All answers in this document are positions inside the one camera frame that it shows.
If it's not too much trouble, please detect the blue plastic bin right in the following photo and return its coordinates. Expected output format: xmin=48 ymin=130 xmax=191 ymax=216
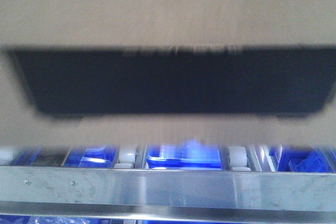
xmin=269 ymin=145 xmax=335 ymax=173

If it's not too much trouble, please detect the blue plastic bin centre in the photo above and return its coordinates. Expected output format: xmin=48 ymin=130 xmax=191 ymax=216
xmin=146 ymin=140 xmax=222 ymax=169

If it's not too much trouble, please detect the left white shelf roller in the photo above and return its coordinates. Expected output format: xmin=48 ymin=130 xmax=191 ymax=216
xmin=113 ymin=144 xmax=138 ymax=169

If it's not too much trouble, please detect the right white shelf roller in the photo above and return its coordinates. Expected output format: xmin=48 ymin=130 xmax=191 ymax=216
xmin=228 ymin=146 xmax=250 ymax=170

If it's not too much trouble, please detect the blue plastic bin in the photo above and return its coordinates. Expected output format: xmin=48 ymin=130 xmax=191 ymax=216
xmin=146 ymin=140 xmax=222 ymax=169
xmin=269 ymin=145 xmax=335 ymax=173
xmin=63 ymin=145 xmax=118 ymax=168

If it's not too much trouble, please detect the brown cardboard box black print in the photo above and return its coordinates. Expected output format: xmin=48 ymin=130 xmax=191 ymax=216
xmin=1 ymin=0 xmax=335 ymax=146

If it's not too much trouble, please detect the metal shelf front rail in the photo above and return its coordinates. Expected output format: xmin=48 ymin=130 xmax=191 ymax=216
xmin=1 ymin=166 xmax=335 ymax=223

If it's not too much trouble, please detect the white shelf roller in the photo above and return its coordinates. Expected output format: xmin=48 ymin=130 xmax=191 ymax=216
xmin=113 ymin=144 xmax=138 ymax=169
xmin=228 ymin=146 xmax=250 ymax=170

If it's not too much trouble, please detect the blue plastic bin left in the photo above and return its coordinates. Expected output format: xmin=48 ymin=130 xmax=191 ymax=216
xmin=63 ymin=145 xmax=118 ymax=168

